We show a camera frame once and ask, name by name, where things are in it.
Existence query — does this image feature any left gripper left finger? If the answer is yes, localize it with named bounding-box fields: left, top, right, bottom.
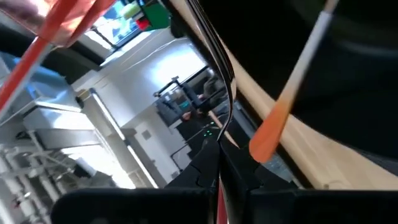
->
left=51, top=136, right=221, bottom=224

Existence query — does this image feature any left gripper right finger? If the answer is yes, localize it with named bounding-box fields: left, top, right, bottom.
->
left=220, top=136, right=398, bottom=224

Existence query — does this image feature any red handled metal spoon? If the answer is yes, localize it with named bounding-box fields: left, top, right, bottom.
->
left=185, top=0, right=238, bottom=224

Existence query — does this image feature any orange handled utensil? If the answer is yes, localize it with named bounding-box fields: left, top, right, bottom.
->
left=248, top=0, right=340, bottom=164

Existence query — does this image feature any ceiling strip light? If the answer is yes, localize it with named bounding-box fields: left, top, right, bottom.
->
left=89, top=88, right=160, bottom=189

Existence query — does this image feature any grey cabinet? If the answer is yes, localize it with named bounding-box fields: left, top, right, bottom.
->
left=157, top=91, right=195, bottom=127

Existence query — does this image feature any round dark woven placemat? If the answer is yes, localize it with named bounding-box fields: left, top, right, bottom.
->
left=198, top=0, right=398, bottom=177

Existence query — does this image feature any person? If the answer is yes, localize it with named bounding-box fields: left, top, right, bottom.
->
left=179, top=76, right=226, bottom=124

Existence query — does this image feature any small red box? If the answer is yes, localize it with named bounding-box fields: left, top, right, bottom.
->
left=136, top=18, right=151, bottom=31

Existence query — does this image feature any large window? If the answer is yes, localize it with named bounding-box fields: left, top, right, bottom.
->
left=83, top=0, right=147, bottom=51

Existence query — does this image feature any green box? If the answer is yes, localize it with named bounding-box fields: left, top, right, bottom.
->
left=141, top=0, right=172, bottom=31

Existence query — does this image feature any yellow cylinder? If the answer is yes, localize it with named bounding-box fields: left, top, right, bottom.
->
left=119, top=2, right=141, bottom=20

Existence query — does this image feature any silver rectangular air duct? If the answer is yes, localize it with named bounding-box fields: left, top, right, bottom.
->
left=0, top=55, right=103, bottom=150

